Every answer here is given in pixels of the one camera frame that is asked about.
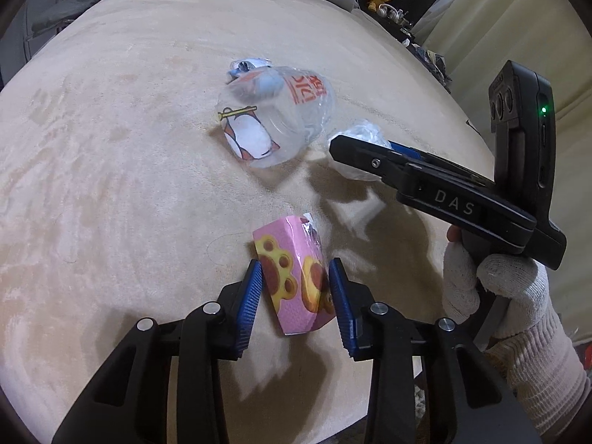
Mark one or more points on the cluttered nightstand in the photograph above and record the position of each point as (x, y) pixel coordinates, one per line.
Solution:
(401, 25)

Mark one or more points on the crumpled blue white wrapper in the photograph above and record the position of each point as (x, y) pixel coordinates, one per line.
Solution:
(247, 65)

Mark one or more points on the cream curtain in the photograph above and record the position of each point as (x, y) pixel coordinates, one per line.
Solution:
(508, 18)

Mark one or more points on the pile of clothes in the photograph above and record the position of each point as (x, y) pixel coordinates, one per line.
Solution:
(430, 64)

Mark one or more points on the person's right hand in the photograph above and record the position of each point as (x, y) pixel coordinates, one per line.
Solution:
(518, 286)

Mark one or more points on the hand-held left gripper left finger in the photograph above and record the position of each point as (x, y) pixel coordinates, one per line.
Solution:
(249, 307)

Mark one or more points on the pink snack box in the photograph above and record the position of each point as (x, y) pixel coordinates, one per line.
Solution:
(286, 259)

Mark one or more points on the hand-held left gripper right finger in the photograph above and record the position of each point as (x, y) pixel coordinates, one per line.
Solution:
(341, 307)

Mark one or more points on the white headphones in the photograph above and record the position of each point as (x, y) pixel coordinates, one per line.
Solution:
(387, 10)

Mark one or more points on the small clear wrapper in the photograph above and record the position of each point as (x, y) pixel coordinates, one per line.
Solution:
(370, 132)

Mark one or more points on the grey cushioned chair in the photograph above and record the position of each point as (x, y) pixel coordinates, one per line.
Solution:
(51, 14)

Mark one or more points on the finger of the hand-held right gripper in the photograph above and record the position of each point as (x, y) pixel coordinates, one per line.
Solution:
(407, 150)
(444, 199)

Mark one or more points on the clear plastic printed bag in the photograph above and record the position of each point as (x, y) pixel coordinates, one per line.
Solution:
(296, 115)

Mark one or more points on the person's right forearm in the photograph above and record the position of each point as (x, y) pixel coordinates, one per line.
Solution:
(550, 379)

